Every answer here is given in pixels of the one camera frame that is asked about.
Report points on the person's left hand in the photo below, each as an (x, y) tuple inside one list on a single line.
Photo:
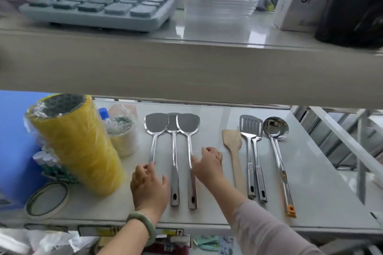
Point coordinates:
[(149, 192)]

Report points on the person's right hand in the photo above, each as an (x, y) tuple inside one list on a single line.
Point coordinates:
[(209, 168)]

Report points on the wooden spatula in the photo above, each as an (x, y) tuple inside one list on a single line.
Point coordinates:
[(232, 144)]

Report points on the slotted steel turner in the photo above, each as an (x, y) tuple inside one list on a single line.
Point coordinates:
[(250, 180), (261, 186)]

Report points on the large steel ladle orange tip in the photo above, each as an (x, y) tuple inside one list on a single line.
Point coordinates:
[(289, 201)]

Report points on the person's right forearm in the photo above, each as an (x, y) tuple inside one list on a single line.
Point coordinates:
[(263, 228)]

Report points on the wrapped white tape roll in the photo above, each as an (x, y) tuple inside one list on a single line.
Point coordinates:
[(124, 144)]

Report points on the red packet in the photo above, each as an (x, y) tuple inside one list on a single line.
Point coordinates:
[(167, 247)]

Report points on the green white packet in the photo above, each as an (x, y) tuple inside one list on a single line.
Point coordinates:
[(212, 244)]

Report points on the wrapped yellow tape rolls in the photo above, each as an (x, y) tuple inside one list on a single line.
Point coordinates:
[(80, 150)]

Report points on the pink block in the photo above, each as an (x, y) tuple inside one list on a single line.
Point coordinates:
[(131, 110)]

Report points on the blue-capped bottle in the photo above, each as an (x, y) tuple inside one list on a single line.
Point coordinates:
[(103, 113)]

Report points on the grey upper shelf board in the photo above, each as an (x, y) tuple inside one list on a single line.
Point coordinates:
[(179, 69)]

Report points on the white table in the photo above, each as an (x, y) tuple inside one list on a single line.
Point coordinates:
[(314, 189)]

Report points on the wrapped white green tubes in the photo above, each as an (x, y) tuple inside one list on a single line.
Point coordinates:
[(45, 159)]

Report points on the crumpled clear plastic bag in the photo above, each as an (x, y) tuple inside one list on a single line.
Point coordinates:
[(51, 243)]

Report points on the blue board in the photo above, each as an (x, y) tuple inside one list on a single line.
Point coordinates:
[(15, 150)]

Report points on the blue-grey calculator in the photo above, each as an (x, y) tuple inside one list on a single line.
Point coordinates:
[(104, 3)]

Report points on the white metal rack frame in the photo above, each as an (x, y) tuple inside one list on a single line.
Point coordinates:
[(344, 139)]

